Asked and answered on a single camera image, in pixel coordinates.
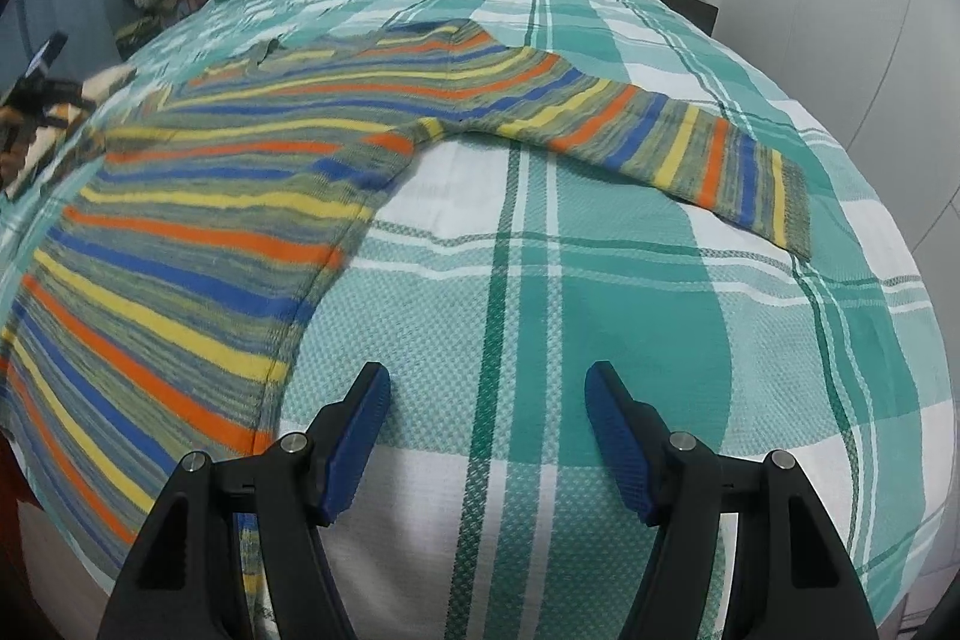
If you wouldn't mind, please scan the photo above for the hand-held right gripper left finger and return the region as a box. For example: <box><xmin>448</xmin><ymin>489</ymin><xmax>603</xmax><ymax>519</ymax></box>
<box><xmin>96</xmin><ymin>361</ymin><xmax>392</xmax><ymax>640</ymax></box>

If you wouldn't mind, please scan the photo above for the dark nightstand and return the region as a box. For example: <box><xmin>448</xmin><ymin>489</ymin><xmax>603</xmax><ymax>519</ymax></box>
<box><xmin>651</xmin><ymin>0</ymin><xmax>720</xmax><ymax>38</ymax></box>

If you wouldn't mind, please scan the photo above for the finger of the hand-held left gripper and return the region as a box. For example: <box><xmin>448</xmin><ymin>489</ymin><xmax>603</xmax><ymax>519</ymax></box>
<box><xmin>22</xmin><ymin>31</ymin><xmax>71</xmax><ymax>83</ymax></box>
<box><xmin>0</xmin><ymin>77</ymin><xmax>82</xmax><ymax>115</ymax></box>

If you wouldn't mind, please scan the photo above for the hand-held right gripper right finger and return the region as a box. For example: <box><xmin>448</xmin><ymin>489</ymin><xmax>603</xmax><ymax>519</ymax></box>
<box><xmin>585</xmin><ymin>361</ymin><xmax>878</xmax><ymax>640</ymax></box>

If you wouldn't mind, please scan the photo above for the pile of mixed clothes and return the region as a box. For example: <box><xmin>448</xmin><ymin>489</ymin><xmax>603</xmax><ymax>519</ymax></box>
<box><xmin>115</xmin><ymin>0</ymin><xmax>212</xmax><ymax>62</ymax></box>

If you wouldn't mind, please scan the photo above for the green plaid blanket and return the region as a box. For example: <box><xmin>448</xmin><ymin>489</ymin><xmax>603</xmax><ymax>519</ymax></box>
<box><xmin>0</xmin><ymin>0</ymin><xmax>942</xmax><ymax>640</ymax></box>

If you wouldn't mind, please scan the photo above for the striped knitted sweater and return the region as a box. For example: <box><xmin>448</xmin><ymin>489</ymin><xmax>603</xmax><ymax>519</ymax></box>
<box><xmin>0</xmin><ymin>19</ymin><xmax>812</xmax><ymax>640</ymax></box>

